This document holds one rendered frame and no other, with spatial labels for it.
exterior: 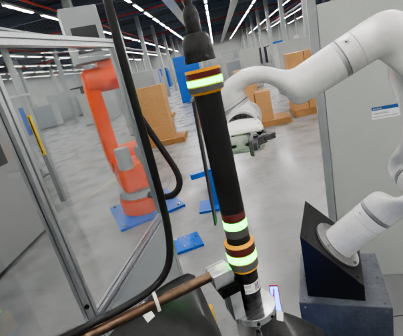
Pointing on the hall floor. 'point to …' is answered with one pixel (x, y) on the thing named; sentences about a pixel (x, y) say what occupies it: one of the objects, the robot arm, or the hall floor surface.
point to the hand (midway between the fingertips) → (237, 148)
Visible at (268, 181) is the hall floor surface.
